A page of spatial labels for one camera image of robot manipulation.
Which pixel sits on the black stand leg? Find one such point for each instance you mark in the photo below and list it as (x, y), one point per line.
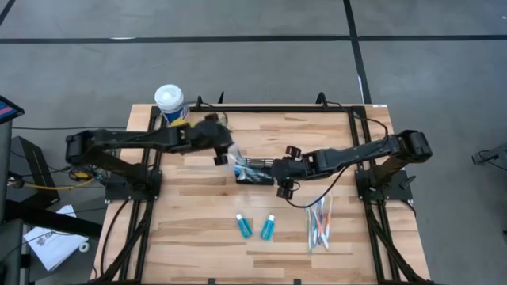
(47, 219)

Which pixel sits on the white paper sheets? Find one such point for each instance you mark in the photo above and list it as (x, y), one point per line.
(55, 249)

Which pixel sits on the white toothbrush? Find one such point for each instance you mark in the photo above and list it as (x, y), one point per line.
(322, 206)

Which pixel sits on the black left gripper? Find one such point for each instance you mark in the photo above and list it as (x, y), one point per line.
(210, 136)

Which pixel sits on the grey equipment leg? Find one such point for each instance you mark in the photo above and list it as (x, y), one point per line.
(495, 156)

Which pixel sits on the bundle of toothbrushes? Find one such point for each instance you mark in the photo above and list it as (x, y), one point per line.
(321, 233)

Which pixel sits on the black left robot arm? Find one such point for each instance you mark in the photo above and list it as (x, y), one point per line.
(130, 138)

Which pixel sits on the white tape roll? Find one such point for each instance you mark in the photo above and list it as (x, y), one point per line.
(80, 247)

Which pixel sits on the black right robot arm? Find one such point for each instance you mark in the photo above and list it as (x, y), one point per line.
(364, 152)

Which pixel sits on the Lysol wipes canister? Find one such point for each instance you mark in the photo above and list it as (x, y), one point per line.
(168, 99)

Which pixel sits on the blue mouthwash bottle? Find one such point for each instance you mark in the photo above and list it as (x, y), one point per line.
(244, 229)
(267, 229)

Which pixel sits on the screen on stand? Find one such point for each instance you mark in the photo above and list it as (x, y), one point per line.
(8, 109)

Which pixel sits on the black aluminium table frame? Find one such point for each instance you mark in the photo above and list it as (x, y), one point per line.
(257, 108)

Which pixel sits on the black equipment case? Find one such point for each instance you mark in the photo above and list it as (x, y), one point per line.
(35, 174)

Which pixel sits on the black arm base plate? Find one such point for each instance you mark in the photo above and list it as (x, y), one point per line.
(119, 194)
(396, 194)

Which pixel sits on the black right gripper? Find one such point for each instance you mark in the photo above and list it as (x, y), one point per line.
(293, 168)

